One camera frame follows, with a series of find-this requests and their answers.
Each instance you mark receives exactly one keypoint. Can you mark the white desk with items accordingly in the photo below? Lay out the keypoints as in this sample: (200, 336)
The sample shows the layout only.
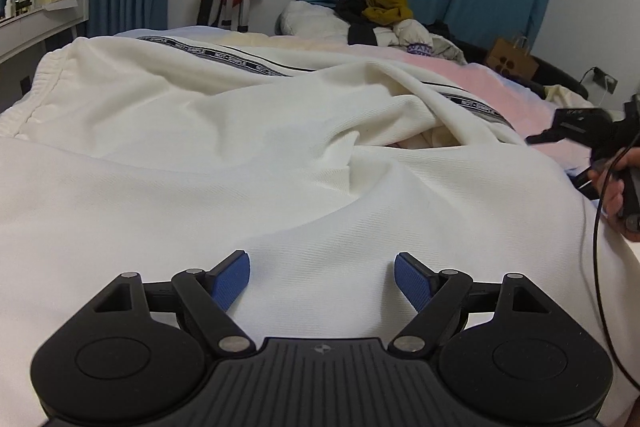
(27, 37)

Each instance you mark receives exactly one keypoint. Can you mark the mustard yellow garment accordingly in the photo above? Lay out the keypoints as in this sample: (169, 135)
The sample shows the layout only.
(387, 12)

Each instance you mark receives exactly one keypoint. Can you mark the left gripper blue left finger pad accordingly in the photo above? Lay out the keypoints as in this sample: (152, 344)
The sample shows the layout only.
(204, 299)

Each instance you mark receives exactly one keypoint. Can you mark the wall power socket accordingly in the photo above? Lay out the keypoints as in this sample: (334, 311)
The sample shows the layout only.
(600, 78)

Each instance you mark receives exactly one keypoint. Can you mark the pastel pink yellow blue bedsheet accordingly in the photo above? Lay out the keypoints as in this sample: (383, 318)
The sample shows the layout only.
(176, 131)

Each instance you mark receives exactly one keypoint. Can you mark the white sweatpants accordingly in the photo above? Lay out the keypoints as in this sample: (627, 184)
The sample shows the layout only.
(318, 280)

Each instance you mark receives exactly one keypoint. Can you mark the brown paper bag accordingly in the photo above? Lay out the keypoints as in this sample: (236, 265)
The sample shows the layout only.
(512, 59)

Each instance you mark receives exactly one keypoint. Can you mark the pile of clothes on bed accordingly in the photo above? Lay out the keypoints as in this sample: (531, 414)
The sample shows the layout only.
(408, 35)

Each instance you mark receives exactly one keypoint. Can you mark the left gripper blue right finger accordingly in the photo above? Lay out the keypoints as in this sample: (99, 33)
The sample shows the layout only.
(438, 299)

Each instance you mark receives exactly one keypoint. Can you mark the person's right hand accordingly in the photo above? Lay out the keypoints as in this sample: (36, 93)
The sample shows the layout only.
(612, 198)

